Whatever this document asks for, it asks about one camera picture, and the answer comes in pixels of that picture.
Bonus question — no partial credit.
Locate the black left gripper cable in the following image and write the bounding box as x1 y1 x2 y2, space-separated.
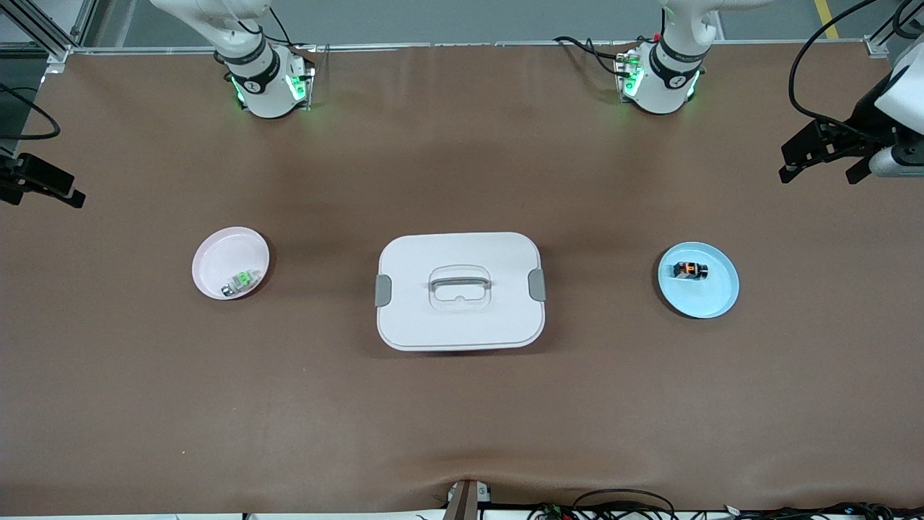
788 0 924 137

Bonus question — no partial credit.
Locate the light blue round plate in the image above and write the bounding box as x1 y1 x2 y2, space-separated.
657 241 741 319

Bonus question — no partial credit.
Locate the green push-button switch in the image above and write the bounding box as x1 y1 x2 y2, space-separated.
221 269 262 298

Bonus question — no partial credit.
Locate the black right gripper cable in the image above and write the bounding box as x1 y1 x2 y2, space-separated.
0 83 61 141

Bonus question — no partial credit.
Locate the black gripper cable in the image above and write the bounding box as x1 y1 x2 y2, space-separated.
788 0 924 137
0 83 61 141

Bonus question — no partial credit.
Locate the black looped cable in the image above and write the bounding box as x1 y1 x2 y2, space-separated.
531 489 679 520

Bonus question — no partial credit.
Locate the white container with grey handle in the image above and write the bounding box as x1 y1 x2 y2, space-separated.
375 231 547 352

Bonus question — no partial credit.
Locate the black right arm base cable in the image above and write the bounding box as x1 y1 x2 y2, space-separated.
267 7 318 55

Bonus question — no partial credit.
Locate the metal clamp bracket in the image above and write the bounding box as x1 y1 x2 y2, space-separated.
443 479 493 520

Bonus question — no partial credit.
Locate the pale pink round plate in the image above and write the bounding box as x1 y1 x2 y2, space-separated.
191 227 271 300

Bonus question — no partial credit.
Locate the aluminium frame strut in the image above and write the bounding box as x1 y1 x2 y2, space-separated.
865 0 924 59
0 0 98 64

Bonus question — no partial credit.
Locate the black left arm base cable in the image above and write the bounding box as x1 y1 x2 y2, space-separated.
554 35 636 77

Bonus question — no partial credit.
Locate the brown table cover mat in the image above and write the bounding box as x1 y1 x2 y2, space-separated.
0 42 924 515

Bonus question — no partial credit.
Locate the black arm base cable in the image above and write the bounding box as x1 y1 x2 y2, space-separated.
267 7 318 55
554 35 636 77

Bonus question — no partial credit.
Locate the black cable bundle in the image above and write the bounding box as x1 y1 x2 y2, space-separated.
722 502 924 520

